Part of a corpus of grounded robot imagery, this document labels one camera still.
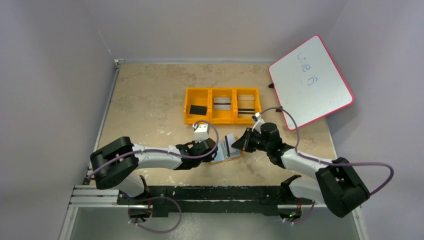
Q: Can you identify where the grey striped credit card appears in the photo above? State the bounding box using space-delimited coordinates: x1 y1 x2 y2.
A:
222 133 241 159

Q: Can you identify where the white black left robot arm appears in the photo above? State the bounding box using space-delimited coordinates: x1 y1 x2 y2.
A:
87 136 218 198

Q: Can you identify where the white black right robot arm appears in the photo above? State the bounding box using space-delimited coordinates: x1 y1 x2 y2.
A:
231 122 371 218

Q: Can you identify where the black card in bin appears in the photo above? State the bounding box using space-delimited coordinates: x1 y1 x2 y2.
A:
189 105 208 116

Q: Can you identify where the silver striped card middle bin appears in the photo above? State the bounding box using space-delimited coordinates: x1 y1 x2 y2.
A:
213 96 232 111

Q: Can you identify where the yellow plastic sorting bin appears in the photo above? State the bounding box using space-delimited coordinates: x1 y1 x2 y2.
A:
183 87 262 125

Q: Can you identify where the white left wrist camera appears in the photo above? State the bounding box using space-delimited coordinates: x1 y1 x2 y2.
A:
192 123 210 143

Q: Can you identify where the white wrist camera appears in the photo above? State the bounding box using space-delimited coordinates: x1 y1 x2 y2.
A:
192 123 210 143
252 112 266 133

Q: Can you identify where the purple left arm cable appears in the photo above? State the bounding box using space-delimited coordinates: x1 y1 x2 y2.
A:
86 120 220 234

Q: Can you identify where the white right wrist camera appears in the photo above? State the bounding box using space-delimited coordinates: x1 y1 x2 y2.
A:
252 112 266 133

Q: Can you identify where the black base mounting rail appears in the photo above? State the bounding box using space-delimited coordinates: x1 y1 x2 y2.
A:
117 175 312 220

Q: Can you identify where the white board with pink frame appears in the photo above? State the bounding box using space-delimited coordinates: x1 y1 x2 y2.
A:
268 35 355 131

